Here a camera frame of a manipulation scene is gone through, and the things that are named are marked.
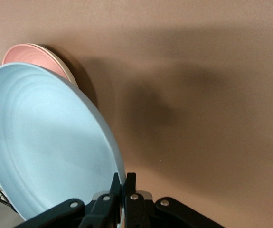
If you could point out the brown table mat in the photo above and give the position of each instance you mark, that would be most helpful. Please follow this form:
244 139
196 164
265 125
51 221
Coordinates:
198 71

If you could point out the blue plate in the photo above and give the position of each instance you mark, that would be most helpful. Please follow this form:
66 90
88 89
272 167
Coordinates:
43 130

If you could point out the pink plate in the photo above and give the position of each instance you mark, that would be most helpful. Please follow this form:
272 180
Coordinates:
31 54

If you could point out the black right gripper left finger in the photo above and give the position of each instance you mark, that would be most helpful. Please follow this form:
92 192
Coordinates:
103 211

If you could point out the beige plate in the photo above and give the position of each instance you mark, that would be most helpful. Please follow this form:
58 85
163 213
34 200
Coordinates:
67 70

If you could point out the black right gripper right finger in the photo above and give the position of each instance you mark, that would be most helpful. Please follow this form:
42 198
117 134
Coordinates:
136 211

